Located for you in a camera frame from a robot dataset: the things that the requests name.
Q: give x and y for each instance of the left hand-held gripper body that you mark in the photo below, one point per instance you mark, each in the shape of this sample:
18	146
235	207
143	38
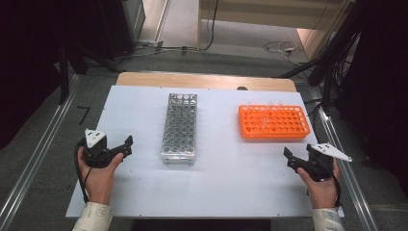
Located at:
94	154

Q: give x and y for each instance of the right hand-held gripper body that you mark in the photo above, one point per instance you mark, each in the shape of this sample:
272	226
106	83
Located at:
319	166

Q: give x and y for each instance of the orange test tube rack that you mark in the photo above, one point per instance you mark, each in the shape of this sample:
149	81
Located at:
279	130

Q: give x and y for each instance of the clear glass test tube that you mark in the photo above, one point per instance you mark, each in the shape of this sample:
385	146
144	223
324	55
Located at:
265	120
250	104
270	104
280	103

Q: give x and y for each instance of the metal test tube rack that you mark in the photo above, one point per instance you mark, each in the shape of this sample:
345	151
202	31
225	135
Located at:
179	128

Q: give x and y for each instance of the person's right hand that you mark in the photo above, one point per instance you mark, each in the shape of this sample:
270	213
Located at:
322	192

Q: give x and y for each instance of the person's left hand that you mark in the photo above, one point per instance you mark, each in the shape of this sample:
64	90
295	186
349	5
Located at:
97	183

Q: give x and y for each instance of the white board sheet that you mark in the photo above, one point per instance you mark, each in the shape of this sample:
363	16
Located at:
224	179

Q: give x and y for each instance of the black metal stand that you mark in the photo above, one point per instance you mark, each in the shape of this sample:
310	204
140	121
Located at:
64	73

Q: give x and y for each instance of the wooden table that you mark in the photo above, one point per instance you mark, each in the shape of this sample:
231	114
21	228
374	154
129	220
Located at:
205	82

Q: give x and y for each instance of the beige wooden furniture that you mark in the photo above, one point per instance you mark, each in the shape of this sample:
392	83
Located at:
272	12

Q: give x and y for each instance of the aluminium floor rail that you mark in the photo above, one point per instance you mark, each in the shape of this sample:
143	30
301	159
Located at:
35	154
346	173

